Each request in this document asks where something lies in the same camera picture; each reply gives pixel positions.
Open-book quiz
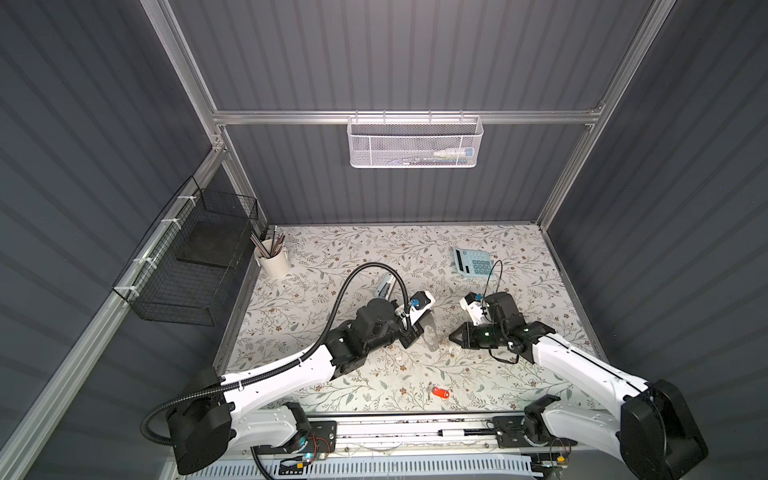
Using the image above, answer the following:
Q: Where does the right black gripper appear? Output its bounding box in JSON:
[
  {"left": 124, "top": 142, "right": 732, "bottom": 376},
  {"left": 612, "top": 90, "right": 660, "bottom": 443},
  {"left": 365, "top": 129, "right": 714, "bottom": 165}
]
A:
[{"left": 448, "top": 321, "right": 505, "bottom": 347}]

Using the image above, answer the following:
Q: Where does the red key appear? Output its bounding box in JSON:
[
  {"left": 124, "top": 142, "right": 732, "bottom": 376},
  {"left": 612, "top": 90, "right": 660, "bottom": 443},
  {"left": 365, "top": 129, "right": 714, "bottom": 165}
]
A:
[
  {"left": 423, "top": 328, "right": 451, "bottom": 352},
  {"left": 430, "top": 386, "right": 450, "bottom": 399}
]

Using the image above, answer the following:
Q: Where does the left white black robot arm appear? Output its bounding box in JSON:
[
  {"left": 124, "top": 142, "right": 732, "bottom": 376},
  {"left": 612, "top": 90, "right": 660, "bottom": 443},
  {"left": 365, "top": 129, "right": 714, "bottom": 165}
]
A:
[{"left": 166, "top": 291, "right": 435, "bottom": 475}]

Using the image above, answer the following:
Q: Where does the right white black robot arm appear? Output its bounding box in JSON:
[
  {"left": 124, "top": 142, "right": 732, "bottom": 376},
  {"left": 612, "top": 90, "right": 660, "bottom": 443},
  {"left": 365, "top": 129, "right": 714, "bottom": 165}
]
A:
[{"left": 449, "top": 292, "right": 709, "bottom": 479}]

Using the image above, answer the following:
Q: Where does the light blue calculator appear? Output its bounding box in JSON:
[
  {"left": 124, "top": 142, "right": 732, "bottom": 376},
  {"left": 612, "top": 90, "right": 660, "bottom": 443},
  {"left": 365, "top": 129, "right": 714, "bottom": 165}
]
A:
[{"left": 452, "top": 248, "right": 494, "bottom": 278}]

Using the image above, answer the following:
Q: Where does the white pencil cup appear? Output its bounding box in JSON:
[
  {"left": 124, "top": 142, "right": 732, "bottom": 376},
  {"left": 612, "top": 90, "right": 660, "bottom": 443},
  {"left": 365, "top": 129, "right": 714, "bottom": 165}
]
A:
[{"left": 250, "top": 233, "right": 291, "bottom": 279}]

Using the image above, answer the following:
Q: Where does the white tube in basket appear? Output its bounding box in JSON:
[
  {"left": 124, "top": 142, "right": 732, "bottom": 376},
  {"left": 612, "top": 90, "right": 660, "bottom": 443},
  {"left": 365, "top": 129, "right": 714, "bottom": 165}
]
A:
[{"left": 415, "top": 147, "right": 476, "bottom": 163}]

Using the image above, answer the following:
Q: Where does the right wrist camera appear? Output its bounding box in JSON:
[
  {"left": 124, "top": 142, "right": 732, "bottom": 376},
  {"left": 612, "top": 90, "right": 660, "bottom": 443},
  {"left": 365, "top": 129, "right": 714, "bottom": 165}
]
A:
[{"left": 459, "top": 292, "right": 490, "bottom": 326}]

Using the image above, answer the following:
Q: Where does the aluminium front rail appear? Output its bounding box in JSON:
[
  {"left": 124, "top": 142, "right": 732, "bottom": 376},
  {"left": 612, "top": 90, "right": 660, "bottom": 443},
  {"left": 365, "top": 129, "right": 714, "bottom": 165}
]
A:
[{"left": 173, "top": 413, "right": 541, "bottom": 455}]

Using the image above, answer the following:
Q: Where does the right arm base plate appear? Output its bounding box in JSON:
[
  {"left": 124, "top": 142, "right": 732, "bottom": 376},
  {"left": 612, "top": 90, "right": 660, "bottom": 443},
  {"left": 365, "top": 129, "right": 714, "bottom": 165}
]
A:
[{"left": 491, "top": 415, "right": 541, "bottom": 448}]

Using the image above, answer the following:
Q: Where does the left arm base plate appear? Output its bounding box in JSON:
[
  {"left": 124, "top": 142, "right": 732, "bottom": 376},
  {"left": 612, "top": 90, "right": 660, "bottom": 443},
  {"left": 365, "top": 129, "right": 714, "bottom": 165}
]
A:
[{"left": 254, "top": 419, "right": 338, "bottom": 456}]

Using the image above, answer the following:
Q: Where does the white perforated cable tray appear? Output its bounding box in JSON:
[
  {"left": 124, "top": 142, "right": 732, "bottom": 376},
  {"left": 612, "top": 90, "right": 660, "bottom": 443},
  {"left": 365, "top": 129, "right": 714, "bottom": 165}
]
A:
[{"left": 182, "top": 455, "right": 544, "bottom": 480}]

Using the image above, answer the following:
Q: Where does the white wire mesh basket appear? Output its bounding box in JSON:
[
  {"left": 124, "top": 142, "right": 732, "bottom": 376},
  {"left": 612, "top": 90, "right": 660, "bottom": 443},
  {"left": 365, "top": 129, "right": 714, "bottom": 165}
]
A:
[{"left": 346, "top": 115, "right": 484, "bottom": 169}]

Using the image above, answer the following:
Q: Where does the black wire mesh basket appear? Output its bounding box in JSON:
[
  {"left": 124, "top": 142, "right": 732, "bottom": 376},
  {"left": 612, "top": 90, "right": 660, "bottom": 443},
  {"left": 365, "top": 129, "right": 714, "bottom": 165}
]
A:
[{"left": 113, "top": 181, "right": 260, "bottom": 327}]

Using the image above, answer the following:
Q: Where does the black corrugated cable hose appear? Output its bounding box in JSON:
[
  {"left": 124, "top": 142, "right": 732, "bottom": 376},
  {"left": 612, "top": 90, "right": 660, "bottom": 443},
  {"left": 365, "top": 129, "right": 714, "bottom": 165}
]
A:
[{"left": 140, "top": 262, "right": 412, "bottom": 446}]

